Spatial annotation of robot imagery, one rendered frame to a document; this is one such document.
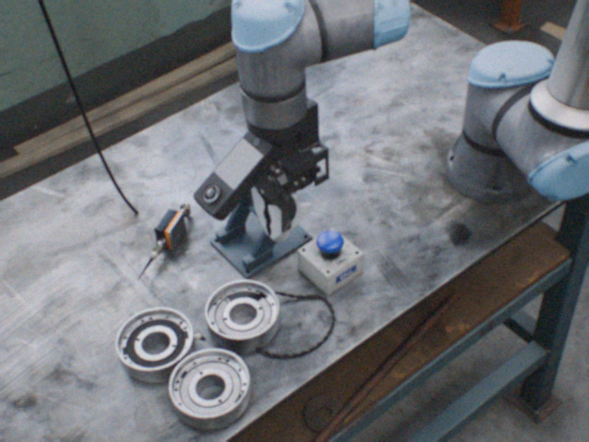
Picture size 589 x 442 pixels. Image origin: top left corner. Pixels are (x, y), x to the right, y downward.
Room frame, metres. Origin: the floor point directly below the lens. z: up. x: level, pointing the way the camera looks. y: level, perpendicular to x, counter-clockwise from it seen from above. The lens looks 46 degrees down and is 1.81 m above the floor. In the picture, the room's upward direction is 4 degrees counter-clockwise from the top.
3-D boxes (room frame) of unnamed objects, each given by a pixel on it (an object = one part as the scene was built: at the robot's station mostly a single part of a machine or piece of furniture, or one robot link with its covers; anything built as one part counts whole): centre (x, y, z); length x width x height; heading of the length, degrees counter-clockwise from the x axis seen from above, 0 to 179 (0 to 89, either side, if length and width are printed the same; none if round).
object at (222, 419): (0.65, 0.12, 0.82); 0.10 x 0.10 x 0.04
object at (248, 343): (0.77, 0.08, 0.82); 0.10 x 0.10 x 0.04
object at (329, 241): (0.86, -0.05, 0.85); 0.04 x 0.04 x 0.05
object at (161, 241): (0.93, 0.20, 0.82); 0.17 x 0.02 x 0.04; 156
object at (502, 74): (1.05, -0.34, 0.97); 0.13 x 0.12 x 0.14; 18
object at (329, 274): (0.87, -0.06, 0.82); 0.08 x 0.07 x 0.05; 126
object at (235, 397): (0.65, 0.12, 0.82); 0.08 x 0.08 x 0.02
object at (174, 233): (0.95, 0.18, 0.82); 0.05 x 0.02 x 0.04; 156
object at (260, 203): (0.82, 0.02, 0.99); 0.06 x 0.03 x 0.09; 126
